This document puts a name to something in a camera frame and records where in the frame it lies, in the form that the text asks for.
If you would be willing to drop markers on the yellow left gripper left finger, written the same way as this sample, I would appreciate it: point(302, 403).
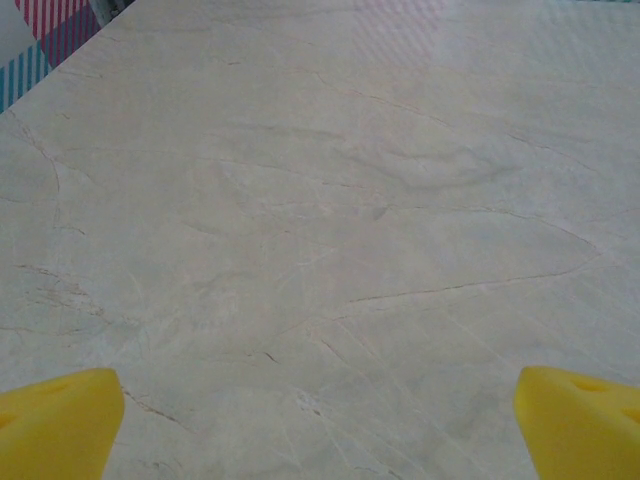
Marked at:
point(55, 430)

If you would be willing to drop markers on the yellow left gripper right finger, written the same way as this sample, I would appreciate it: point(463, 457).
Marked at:
point(585, 435)

